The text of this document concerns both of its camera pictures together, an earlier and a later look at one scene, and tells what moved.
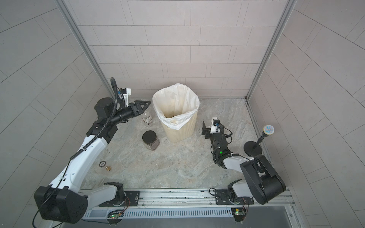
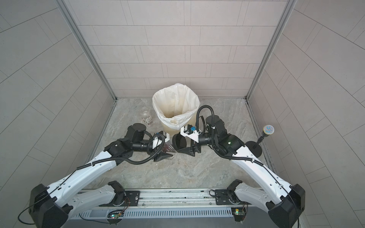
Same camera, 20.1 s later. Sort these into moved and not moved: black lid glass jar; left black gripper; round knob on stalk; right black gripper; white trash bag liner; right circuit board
Moved: left black gripper; black lid glass jar; right black gripper
Not moved: white trash bag liner; right circuit board; round knob on stalk
